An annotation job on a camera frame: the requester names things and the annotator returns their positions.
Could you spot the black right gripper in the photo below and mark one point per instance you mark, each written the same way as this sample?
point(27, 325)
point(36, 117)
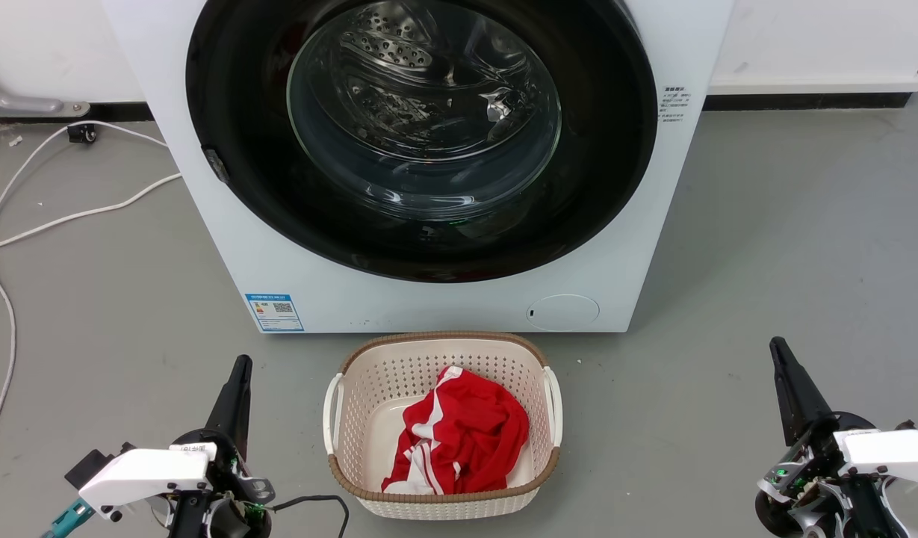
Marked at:
point(813, 456)

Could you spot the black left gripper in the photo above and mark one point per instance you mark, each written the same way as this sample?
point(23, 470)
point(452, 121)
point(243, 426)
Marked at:
point(227, 467)

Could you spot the black round glass washer door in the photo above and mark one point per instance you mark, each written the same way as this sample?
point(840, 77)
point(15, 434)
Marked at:
point(242, 194)

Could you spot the white front-load washing machine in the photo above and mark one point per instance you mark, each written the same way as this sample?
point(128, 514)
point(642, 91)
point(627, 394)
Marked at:
point(429, 306)

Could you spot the metal door hinge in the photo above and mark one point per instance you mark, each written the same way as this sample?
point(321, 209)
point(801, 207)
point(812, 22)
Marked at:
point(217, 166)

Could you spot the blue energy label sticker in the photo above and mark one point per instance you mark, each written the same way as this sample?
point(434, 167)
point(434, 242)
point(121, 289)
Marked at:
point(274, 312)

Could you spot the white right wrist housing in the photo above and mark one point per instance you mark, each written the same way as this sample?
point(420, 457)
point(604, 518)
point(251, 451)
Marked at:
point(892, 452)

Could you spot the cream perforated laundry basket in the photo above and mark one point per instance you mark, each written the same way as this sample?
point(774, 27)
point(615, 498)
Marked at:
point(354, 388)

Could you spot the black left wrist block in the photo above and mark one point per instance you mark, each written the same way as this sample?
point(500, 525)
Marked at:
point(89, 465)

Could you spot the red white striped garment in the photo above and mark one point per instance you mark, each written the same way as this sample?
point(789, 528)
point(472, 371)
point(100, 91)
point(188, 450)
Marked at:
point(473, 433)

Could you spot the round white filter cover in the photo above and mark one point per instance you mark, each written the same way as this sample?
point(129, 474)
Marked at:
point(563, 312)

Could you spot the small black floor caster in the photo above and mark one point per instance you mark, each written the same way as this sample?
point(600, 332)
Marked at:
point(82, 134)

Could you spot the small printed text sticker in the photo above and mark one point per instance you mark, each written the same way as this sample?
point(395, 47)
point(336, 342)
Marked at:
point(674, 104)

